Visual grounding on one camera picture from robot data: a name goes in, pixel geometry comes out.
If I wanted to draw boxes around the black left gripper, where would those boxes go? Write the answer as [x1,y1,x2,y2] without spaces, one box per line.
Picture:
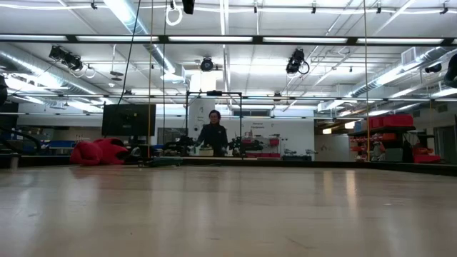
[181,0,196,16]

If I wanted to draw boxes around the red gardening glove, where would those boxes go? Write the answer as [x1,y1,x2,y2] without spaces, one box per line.
[69,137,130,166]

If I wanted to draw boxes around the black monitor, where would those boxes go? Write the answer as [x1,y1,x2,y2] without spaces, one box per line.
[101,103,157,137]

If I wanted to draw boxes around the person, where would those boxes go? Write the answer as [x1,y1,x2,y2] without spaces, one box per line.
[194,109,229,158]

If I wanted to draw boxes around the red storage bins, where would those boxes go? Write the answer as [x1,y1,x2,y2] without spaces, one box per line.
[367,114,415,130]
[245,137,281,158]

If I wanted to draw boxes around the blue storage bin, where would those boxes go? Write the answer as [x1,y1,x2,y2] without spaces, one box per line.
[48,139,77,150]

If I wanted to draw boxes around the black storage shelf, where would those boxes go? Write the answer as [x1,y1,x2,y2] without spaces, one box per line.
[348,124,443,164]

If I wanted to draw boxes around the white cable loop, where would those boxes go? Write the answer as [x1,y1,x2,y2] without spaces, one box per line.
[165,0,184,27]

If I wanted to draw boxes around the silver ventilation duct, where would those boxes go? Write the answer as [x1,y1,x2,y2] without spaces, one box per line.
[103,0,176,74]
[0,49,99,96]
[351,46,451,98]

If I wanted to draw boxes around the black ceiling camera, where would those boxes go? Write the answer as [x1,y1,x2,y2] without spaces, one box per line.
[199,56,215,73]
[285,48,311,76]
[49,45,84,71]

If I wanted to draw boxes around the yellow hanging cable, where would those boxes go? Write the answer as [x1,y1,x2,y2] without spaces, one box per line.
[147,0,154,158]

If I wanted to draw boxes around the long black cable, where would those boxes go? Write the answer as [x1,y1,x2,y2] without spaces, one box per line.
[116,0,143,106]

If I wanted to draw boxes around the black overhead frame bar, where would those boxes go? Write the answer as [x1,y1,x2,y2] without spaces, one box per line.
[0,34,457,46]

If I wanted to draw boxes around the black background frame stand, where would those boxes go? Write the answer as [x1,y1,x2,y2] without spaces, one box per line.
[184,90,244,158]

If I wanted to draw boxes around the black aluminium table frame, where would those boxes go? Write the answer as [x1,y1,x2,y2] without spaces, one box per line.
[0,153,457,176]

